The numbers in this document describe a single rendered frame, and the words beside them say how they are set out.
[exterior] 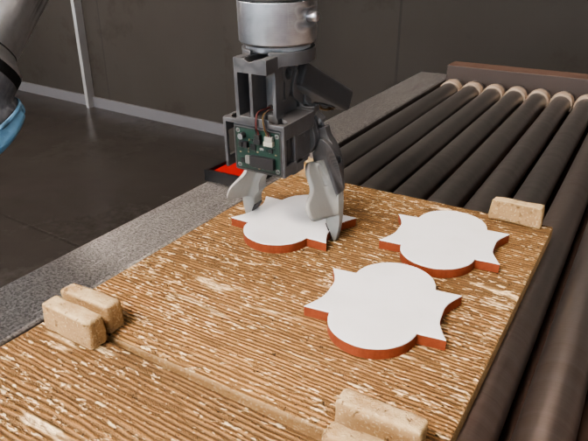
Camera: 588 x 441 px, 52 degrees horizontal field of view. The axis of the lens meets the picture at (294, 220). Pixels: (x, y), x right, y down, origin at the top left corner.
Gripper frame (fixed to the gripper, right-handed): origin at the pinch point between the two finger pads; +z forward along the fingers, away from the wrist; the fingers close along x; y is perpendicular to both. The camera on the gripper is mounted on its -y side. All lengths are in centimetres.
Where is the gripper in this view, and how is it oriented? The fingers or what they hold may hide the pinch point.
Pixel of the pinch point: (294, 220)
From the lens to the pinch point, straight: 68.9
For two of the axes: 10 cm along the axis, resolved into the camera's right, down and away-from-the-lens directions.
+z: 0.2, 8.9, 4.6
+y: -5.1, 4.0, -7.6
